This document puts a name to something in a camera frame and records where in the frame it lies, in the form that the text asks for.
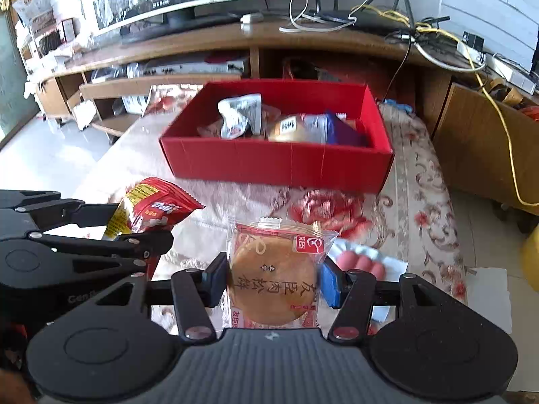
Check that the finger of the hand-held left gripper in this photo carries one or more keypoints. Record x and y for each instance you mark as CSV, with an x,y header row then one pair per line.
x,y
139,244
84,214

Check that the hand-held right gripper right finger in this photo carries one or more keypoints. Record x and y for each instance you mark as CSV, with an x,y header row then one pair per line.
x,y
330,282

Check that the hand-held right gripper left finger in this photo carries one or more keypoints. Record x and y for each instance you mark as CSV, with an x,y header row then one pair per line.
x,y
218,280

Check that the red yellow snack packet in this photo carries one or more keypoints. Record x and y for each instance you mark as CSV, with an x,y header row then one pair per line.
x,y
160,208

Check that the red cardboard box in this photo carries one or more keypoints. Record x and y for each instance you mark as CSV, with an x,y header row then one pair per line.
x,y
273,164

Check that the purple snack packet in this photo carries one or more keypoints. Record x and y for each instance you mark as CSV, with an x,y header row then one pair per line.
x,y
345,132

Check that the silver snack packet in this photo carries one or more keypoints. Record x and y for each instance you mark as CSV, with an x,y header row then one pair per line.
x,y
240,115

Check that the person's left forearm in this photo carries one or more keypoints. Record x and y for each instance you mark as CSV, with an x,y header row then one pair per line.
x,y
10,349

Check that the white pink snack packet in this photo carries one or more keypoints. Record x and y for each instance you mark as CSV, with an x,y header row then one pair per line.
x,y
362,261

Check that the floral tablecloth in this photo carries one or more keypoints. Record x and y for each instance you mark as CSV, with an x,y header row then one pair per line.
x,y
421,202

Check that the white box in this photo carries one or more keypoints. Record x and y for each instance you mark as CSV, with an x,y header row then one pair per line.
x,y
134,104

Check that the white paper sheet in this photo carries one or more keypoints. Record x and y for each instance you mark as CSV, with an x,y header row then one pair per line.
x,y
484,298

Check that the woven basket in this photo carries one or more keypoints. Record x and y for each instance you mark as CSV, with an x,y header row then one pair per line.
x,y
50,45

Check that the silver media player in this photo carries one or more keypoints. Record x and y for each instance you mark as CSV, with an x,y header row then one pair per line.
x,y
193,67

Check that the blue plastic piece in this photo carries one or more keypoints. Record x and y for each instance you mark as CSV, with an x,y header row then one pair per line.
x,y
396,105

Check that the yellow round object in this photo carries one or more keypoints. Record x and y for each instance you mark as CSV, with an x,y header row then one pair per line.
x,y
531,259

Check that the red flat object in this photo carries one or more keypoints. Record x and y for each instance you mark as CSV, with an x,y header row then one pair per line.
x,y
221,57

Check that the white printed bag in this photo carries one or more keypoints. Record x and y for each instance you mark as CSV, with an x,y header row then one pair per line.
x,y
36,6

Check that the orange plastic bag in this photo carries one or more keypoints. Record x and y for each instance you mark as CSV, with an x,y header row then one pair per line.
x,y
303,69

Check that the wooden tv stand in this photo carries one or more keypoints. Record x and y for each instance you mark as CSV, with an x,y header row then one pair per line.
x,y
219,35

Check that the white power adapter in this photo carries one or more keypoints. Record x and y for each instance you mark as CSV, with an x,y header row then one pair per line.
x,y
252,17

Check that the white power strip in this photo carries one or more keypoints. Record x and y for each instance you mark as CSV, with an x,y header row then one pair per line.
x,y
471,47
513,75

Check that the small picture frame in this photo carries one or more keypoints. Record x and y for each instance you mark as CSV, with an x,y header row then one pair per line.
x,y
69,30

